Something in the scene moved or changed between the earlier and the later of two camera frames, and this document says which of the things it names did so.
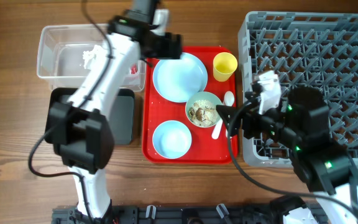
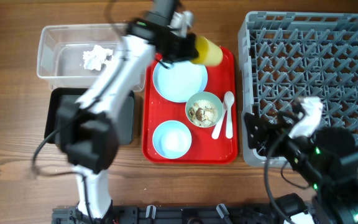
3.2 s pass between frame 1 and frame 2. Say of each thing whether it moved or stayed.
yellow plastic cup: moved
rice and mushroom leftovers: stayed
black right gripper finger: moved
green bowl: stayed
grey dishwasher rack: stayed
